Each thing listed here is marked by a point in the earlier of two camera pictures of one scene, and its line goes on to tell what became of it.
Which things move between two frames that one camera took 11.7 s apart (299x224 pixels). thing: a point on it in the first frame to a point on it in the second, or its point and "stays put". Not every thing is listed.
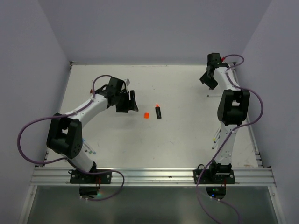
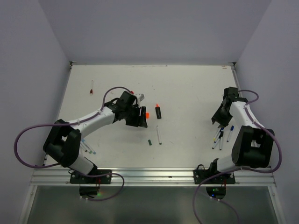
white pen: [214, 95] to [159, 136]
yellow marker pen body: [215, 138] to [213, 147]
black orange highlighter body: [158, 111] stays put
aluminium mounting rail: [174, 177] stays put
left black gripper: [124, 108] to [139, 120]
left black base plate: [78, 177] stays put
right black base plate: [214, 177] stays put
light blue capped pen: [84, 142] stays put
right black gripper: [212, 84] to [223, 122]
